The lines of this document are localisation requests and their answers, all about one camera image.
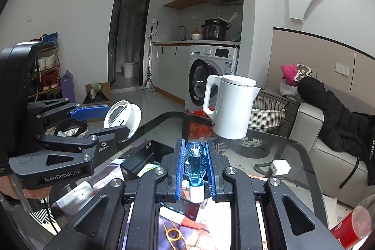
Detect white washing machine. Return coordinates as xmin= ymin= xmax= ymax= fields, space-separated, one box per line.
xmin=185 ymin=45 xmax=239 ymax=115

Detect gold scissors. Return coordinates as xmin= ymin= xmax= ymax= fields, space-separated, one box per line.
xmin=163 ymin=222 xmax=190 ymax=250

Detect cardboard box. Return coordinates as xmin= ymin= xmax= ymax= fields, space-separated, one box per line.
xmin=85 ymin=82 xmax=112 ymax=106

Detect white charger adapter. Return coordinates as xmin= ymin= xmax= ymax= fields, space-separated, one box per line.
xmin=271 ymin=160 xmax=291 ymax=177

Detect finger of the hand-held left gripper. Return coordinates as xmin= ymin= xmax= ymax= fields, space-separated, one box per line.
xmin=8 ymin=124 xmax=132 ymax=190
xmin=27 ymin=98 xmax=111 ymax=129

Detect flat mop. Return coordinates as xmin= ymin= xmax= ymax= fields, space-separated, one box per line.
xmin=142 ymin=26 xmax=158 ymax=92

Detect black jacket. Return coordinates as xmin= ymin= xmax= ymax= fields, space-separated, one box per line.
xmin=297 ymin=77 xmax=375 ymax=190

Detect printed table mat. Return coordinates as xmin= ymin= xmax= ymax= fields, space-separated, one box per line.
xmin=55 ymin=156 xmax=265 ymax=250

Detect black box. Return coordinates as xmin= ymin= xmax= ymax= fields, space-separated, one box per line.
xmin=120 ymin=140 xmax=177 ymax=181

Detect red gift box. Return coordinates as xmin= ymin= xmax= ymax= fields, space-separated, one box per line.
xmin=186 ymin=109 xmax=214 ymax=141

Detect black framed glass door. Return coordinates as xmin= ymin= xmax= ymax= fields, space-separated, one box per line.
xmin=107 ymin=0 xmax=154 ymax=84

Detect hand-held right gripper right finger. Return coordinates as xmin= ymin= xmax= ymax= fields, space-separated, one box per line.
xmin=205 ymin=139 xmax=345 ymax=250

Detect white kitchen counter cabinet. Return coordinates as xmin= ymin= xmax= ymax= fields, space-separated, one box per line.
xmin=152 ymin=39 xmax=241 ymax=104

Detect black trash bin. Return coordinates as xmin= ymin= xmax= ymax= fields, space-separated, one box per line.
xmin=45 ymin=120 xmax=89 ymax=138

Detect white electric kettle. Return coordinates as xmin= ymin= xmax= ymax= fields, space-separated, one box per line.
xmin=203 ymin=74 xmax=261 ymax=140

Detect shoe rack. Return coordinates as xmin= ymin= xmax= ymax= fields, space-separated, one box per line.
xmin=27 ymin=33 xmax=61 ymax=102

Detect person's left hand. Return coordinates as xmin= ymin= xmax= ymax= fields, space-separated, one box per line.
xmin=0 ymin=176 xmax=51 ymax=210

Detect red drink bottle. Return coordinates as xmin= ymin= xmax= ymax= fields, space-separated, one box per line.
xmin=329 ymin=205 xmax=373 ymax=242

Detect white tube with red cap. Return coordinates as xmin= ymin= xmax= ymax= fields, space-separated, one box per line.
xmin=159 ymin=207 xmax=203 ymax=230

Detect white round case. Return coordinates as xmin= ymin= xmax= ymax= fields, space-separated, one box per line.
xmin=104 ymin=100 xmax=142 ymax=143

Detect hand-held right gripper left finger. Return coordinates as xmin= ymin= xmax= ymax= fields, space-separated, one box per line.
xmin=44 ymin=138 xmax=188 ymax=250

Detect beige sofa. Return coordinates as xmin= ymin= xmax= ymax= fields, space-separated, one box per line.
xmin=288 ymin=100 xmax=375 ymax=201

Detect wicker basket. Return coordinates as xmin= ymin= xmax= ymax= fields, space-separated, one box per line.
xmin=249 ymin=90 xmax=291 ymax=134

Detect patterned cap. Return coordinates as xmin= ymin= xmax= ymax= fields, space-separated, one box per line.
xmin=296 ymin=63 xmax=317 ymax=81

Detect white bucket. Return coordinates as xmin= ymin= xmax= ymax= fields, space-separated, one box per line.
xmin=122 ymin=62 xmax=135 ymax=78

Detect white wall switch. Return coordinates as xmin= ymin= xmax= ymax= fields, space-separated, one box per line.
xmin=335 ymin=62 xmax=350 ymax=76

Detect black pressure cooker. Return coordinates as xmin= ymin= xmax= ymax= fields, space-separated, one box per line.
xmin=202 ymin=19 xmax=229 ymax=40

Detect black cable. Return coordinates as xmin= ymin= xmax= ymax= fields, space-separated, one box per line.
xmin=254 ymin=162 xmax=275 ymax=176

